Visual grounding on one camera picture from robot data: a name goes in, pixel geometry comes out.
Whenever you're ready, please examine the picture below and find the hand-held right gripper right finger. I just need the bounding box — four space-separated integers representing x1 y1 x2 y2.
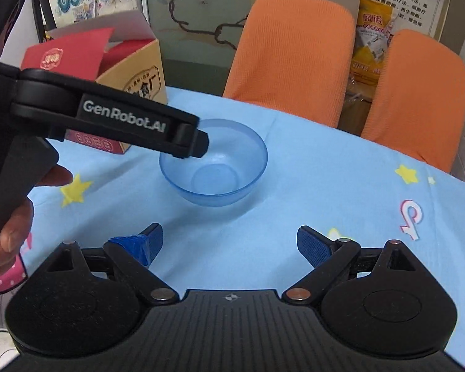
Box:
282 225 418 305

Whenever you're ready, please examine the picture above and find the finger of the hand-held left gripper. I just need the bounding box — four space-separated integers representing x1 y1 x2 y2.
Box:
166 123 210 160

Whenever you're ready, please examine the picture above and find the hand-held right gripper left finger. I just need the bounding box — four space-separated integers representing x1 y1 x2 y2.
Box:
46 223 180 306

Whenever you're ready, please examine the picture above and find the blue plastic bowl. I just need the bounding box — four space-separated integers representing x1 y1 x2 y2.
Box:
159 119 269 207

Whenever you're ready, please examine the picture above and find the person's left hand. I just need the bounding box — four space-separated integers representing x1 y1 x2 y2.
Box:
0 165 74 280

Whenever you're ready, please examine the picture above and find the blue cartoon printed tablecloth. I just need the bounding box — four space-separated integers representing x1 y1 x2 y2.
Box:
0 85 465 372

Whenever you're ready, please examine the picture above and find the red snack box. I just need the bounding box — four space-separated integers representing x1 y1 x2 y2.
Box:
21 10 169 156

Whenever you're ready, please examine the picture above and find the black metal stand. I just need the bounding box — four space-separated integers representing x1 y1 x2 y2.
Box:
31 0 49 43

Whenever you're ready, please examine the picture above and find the frosted glass panel cartoon drawing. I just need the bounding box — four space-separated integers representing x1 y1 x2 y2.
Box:
139 0 261 97

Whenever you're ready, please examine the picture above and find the orange chair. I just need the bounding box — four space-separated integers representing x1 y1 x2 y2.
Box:
222 0 356 128
361 29 465 174

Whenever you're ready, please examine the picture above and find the yellow snack bag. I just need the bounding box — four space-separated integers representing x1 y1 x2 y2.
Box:
351 0 396 86

